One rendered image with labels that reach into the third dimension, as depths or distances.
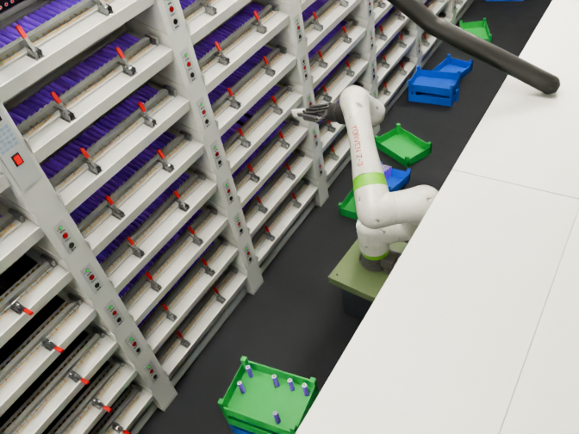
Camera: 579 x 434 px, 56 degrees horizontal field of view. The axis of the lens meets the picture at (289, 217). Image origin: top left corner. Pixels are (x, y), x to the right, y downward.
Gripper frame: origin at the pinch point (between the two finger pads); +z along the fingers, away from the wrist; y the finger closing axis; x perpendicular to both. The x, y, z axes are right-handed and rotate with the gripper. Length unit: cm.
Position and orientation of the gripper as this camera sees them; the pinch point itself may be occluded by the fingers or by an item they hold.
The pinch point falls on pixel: (299, 113)
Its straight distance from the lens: 235.2
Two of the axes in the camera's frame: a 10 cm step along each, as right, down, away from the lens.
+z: -7.9, -1.1, 6.1
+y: 5.2, -6.5, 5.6
